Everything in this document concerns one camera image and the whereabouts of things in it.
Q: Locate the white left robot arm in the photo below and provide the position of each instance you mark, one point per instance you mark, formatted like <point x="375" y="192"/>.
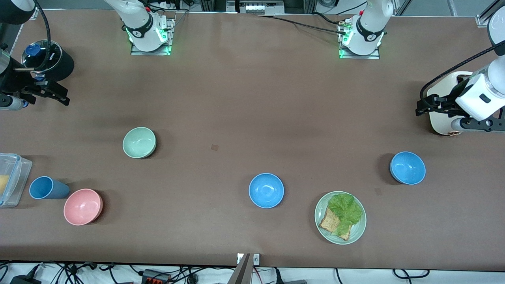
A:
<point x="369" y="23"/>

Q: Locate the black red power strip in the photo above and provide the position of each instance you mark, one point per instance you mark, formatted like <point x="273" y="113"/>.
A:
<point x="156" y="277"/>

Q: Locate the pale green bowl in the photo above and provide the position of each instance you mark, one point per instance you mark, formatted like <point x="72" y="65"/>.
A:
<point x="139" y="142"/>

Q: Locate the black round canister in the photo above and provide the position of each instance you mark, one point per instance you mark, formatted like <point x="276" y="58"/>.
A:
<point x="59" y="63"/>

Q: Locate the pink bowl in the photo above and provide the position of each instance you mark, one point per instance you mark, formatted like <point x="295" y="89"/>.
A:
<point x="83" y="206"/>

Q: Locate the blue cup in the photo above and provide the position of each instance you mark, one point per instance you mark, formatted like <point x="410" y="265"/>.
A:
<point x="47" y="187"/>

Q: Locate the brown bread slice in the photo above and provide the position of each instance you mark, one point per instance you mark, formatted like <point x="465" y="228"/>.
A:
<point x="329" y="223"/>

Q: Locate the blue bowl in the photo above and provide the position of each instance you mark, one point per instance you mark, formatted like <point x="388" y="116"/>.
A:
<point x="407" y="168"/>
<point x="266" y="190"/>

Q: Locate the white power strip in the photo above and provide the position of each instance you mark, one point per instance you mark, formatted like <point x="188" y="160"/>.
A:
<point x="260" y="7"/>

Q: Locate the grey metal camera pole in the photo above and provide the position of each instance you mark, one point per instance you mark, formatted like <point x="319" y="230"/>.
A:
<point x="241" y="272"/>

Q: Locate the aluminium frame profile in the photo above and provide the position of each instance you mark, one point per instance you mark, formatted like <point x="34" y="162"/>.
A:
<point x="489" y="14"/>

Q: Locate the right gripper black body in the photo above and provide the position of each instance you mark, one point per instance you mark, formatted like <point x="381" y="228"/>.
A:
<point x="12" y="81"/>

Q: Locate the white mounting bracket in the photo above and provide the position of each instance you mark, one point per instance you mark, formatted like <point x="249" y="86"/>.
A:
<point x="256" y="258"/>

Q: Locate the white toaster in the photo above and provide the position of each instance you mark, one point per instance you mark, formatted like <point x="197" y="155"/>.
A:
<point x="442" y="122"/>

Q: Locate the yellow food item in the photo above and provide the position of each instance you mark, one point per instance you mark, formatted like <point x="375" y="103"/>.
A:
<point x="3" y="184"/>

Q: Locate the black power adapter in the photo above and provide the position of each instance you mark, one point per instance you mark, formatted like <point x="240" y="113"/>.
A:
<point x="25" y="280"/>

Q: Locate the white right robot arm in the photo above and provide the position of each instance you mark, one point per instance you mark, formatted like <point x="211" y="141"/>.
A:
<point x="138" y="19"/>

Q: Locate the green lettuce leaf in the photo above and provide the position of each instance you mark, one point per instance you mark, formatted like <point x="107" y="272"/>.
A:
<point x="346" y="209"/>

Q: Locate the clear plastic container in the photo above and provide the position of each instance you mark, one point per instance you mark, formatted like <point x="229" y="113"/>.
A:
<point x="15" y="177"/>

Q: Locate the pale green plate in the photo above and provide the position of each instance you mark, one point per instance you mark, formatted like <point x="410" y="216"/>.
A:
<point x="357" y="232"/>

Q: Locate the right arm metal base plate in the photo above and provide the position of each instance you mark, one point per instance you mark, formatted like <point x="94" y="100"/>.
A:
<point x="152" y="51"/>

